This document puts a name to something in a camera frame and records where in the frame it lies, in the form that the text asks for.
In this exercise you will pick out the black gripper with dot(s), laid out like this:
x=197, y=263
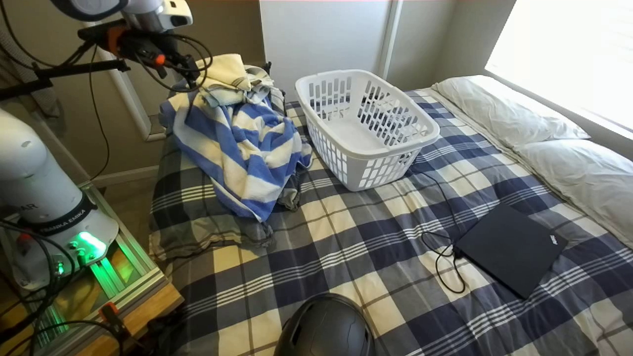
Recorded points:
x=153, y=49

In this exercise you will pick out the white small towel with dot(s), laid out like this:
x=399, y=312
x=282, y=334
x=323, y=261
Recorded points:
x=225, y=98

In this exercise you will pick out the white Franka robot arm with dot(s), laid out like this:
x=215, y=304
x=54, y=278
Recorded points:
x=33, y=179

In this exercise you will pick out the cream yellow towel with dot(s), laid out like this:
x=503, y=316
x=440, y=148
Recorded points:
x=230, y=71

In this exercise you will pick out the blue cream striped towel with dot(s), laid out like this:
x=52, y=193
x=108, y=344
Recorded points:
x=248, y=152

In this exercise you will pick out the white plastic laundry basket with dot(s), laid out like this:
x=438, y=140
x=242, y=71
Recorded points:
x=367, y=130

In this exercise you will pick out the white door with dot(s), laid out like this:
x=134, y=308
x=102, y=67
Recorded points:
x=323, y=37

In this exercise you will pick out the blue plaid bedspread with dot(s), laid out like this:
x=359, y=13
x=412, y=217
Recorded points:
x=369, y=259

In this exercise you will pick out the black helmet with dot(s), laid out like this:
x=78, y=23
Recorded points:
x=327, y=330

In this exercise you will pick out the white pillow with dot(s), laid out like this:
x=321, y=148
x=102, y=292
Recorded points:
x=587, y=181
x=505, y=110

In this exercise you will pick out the black laptop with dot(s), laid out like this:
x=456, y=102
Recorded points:
x=511, y=249

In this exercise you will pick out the white window blinds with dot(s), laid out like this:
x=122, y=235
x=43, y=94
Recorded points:
x=567, y=53

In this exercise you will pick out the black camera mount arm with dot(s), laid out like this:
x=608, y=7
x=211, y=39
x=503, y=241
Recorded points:
x=62, y=73

